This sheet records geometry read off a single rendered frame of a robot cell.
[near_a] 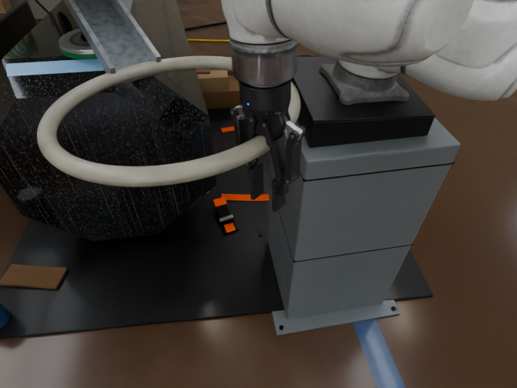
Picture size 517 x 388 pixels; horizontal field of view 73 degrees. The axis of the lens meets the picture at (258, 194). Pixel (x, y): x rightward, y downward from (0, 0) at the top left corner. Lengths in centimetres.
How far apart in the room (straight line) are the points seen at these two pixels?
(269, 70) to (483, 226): 170
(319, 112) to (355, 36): 54
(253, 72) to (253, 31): 5
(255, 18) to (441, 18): 20
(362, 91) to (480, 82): 25
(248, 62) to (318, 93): 47
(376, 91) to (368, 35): 62
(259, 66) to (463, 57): 45
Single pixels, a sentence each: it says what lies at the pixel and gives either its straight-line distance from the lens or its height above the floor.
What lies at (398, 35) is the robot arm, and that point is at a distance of 31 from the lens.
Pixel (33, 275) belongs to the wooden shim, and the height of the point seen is 3.
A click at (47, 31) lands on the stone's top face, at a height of 87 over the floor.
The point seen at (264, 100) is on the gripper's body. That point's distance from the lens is 50.
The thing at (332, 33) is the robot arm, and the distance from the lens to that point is 34.
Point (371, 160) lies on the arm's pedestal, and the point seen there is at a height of 78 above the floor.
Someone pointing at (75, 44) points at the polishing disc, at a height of 89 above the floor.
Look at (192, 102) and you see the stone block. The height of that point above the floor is 67.
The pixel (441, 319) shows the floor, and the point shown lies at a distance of 163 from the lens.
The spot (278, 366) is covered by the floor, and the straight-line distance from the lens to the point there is 140.
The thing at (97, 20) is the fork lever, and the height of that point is 99.
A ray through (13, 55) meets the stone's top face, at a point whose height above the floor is 87.
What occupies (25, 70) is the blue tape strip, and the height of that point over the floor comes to 84.
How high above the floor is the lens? 131
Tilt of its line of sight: 44 degrees down
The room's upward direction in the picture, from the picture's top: straight up
